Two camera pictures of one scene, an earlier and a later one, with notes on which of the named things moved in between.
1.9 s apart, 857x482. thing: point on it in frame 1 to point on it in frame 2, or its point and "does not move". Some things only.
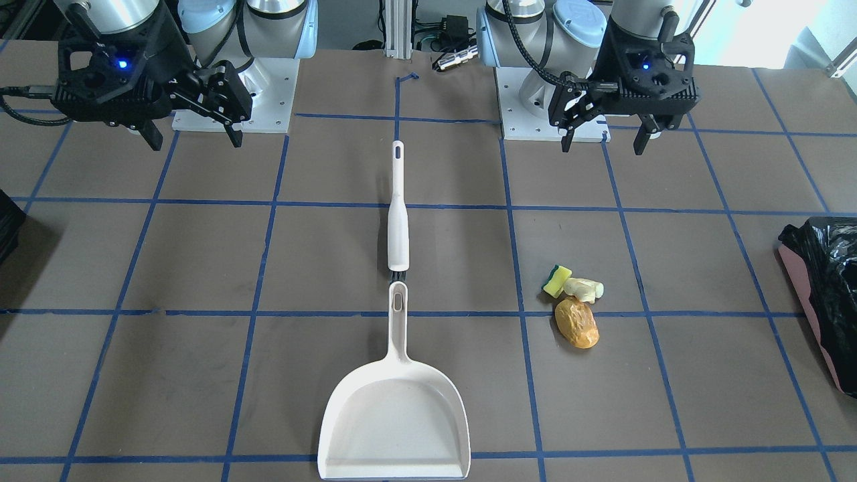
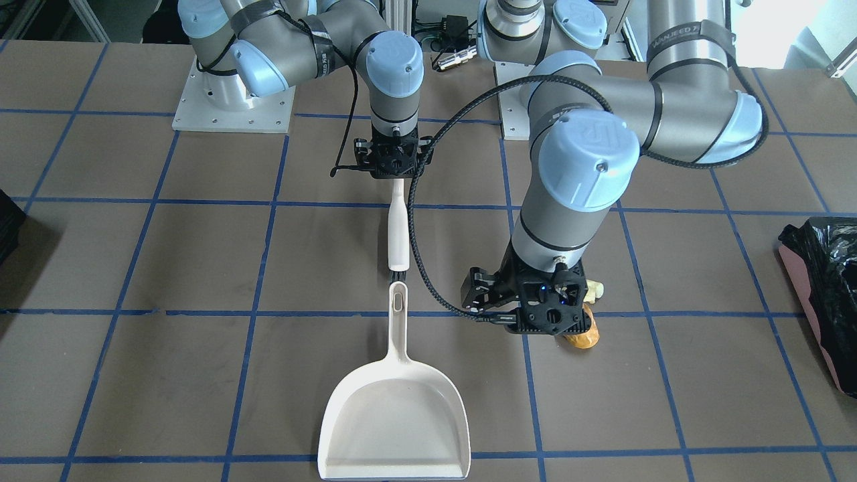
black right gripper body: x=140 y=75 to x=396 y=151
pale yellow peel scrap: x=584 y=290 does not move
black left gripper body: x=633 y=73 to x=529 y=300
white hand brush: x=398 y=225 does not move
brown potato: x=577 y=323 does not move
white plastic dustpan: x=395 y=418 does not move
